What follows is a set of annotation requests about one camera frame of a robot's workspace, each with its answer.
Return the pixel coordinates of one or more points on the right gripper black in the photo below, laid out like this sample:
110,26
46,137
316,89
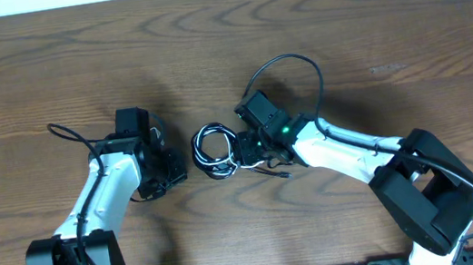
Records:
247,155

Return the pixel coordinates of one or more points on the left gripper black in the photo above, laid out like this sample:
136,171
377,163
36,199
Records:
173,173

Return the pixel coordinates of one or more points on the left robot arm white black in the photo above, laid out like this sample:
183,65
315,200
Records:
126,162

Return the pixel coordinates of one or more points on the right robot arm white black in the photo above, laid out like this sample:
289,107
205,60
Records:
423,185

